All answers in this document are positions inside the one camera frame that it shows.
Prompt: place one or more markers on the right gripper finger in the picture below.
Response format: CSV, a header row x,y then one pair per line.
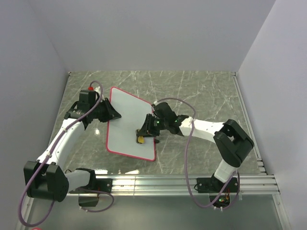
x,y
148,135
144,130

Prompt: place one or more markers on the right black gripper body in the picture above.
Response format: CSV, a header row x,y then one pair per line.
x,y
157,125

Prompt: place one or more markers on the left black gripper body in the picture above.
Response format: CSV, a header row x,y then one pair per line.
x,y
101,110

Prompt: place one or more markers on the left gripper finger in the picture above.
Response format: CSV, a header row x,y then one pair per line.
x,y
109,109
105,118

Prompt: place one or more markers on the yellow bone shaped eraser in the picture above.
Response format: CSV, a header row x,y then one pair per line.
x,y
140,140

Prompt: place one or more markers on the pink framed whiteboard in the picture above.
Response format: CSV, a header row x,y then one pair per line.
x,y
121,133

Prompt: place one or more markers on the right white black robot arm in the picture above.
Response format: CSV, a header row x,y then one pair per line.
x,y
233,143

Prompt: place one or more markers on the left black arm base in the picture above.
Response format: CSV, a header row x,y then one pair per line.
x,y
101,184

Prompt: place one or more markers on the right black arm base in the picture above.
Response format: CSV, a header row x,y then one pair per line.
x,y
212,185

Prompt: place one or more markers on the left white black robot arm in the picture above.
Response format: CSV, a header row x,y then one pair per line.
x,y
45,178

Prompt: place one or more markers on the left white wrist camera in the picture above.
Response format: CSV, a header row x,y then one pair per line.
x,y
96,89

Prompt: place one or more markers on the right side aluminium rail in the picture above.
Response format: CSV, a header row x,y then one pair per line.
x,y
263,170

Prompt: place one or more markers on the aluminium mounting rail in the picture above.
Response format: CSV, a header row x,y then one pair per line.
x,y
175,185

